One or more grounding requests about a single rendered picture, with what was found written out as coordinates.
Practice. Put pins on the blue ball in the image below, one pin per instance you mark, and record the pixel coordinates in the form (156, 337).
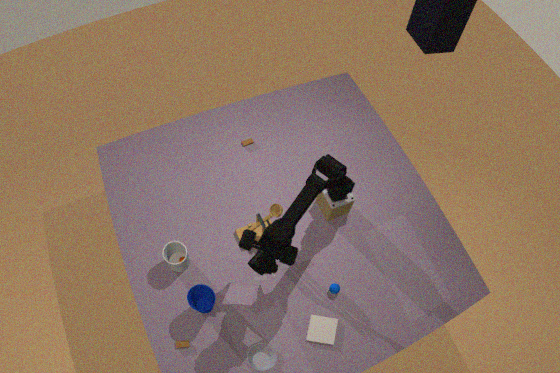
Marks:
(334, 288)

